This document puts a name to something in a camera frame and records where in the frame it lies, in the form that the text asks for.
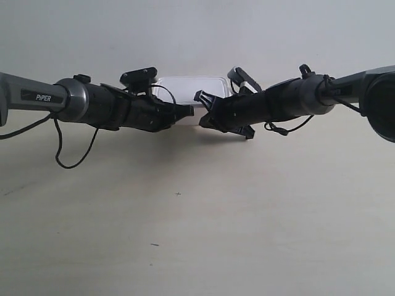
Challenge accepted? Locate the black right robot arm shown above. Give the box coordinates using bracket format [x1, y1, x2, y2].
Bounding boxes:
[194, 64, 394, 142]

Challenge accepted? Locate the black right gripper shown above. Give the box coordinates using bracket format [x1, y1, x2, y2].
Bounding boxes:
[193, 90, 272, 139]

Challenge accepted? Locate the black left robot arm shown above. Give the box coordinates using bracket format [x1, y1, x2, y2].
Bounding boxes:
[1, 67, 194, 133]

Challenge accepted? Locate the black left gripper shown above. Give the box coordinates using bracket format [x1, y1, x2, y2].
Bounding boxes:
[99, 84, 194, 133]

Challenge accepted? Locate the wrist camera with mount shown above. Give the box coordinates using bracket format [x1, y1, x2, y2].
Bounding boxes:
[120, 67, 157, 95]
[227, 67, 262, 95]

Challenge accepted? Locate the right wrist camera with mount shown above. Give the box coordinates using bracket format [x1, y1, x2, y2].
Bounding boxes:
[227, 67, 262, 95]

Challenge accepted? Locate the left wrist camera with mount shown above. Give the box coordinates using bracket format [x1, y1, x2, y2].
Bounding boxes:
[120, 67, 157, 95]

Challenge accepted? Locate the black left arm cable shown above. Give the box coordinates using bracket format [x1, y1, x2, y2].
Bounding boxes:
[0, 89, 177, 170]

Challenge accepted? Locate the white lidded plastic container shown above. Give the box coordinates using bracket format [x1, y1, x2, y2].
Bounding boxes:
[152, 75, 233, 126]

